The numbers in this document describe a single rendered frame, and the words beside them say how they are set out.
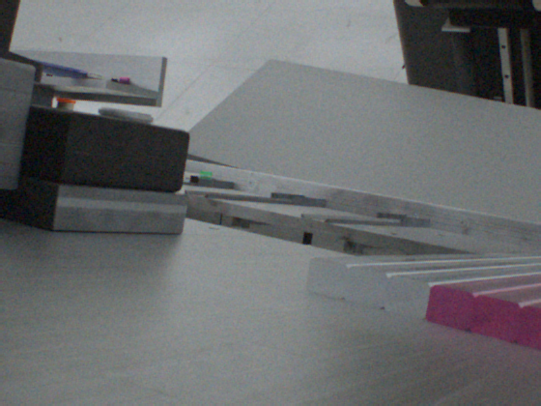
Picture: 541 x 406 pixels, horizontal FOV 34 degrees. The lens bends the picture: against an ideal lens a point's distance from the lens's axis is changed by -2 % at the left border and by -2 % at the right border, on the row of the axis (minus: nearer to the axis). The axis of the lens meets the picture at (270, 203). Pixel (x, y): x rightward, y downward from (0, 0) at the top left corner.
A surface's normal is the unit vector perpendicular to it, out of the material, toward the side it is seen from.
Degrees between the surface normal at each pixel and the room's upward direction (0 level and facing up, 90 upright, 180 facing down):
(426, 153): 0
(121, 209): 90
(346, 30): 0
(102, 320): 43
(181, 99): 0
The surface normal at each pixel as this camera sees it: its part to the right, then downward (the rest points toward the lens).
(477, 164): -0.24, -0.76
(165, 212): 0.83, 0.17
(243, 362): 0.16, -0.99
